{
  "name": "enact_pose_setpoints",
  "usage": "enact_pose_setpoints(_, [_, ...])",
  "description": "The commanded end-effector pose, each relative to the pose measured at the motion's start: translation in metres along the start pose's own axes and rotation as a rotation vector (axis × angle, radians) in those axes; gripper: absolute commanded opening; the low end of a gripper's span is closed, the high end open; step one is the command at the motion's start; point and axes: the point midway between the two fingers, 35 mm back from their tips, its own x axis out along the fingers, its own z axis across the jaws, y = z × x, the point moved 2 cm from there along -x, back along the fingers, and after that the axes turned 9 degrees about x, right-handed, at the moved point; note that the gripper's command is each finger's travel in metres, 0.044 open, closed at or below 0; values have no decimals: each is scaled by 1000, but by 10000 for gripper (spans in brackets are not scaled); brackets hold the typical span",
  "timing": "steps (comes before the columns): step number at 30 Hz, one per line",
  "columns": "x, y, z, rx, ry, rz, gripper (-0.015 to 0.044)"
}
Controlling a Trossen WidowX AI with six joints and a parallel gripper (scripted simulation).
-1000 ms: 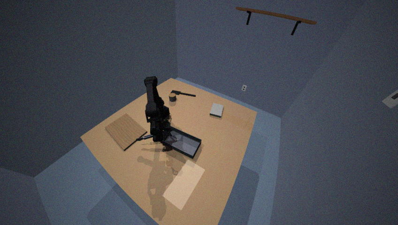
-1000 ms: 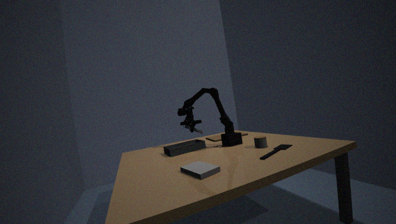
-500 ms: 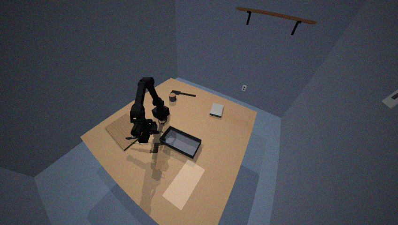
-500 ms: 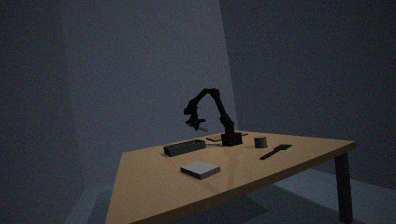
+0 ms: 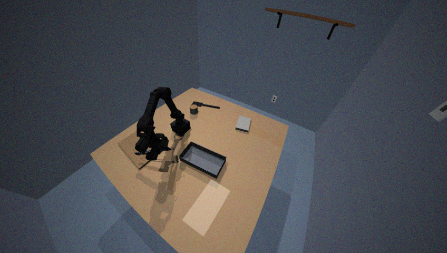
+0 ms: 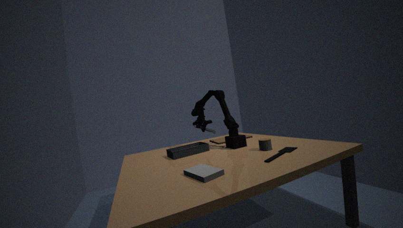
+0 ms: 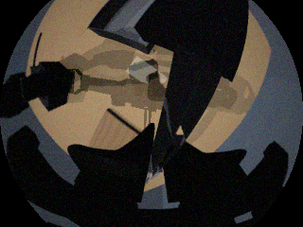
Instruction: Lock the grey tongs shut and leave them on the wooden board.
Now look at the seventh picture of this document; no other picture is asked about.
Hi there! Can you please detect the dark grey cylinder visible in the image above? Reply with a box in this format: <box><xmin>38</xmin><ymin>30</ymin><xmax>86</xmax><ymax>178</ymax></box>
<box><xmin>27</xmin><ymin>65</ymin><xmax>38</xmax><ymax>76</ymax></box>

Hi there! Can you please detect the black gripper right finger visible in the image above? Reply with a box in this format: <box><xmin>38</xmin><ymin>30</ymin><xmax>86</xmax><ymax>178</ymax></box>
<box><xmin>163</xmin><ymin>143</ymin><xmax>246</xmax><ymax>203</ymax></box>

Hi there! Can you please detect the dark grey roasting tin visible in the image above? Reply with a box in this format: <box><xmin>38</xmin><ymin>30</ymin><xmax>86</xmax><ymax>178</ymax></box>
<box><xmin>88</xmin><ymin>0</ymin><xmax>155</xmax><ymax>54</ymax></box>

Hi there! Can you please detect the wooden board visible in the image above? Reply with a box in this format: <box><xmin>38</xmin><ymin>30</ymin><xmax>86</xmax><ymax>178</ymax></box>
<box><xmin>88</xmin><ymin>109</ymin><xmax>140</xmax><ymax>150</ymax></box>

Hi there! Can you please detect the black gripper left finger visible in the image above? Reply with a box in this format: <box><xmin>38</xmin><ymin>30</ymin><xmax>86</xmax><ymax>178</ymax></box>
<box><xmin>68</xmin><ymin>122</ymin><xmax>155</xmax><ymax>203</ymax></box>

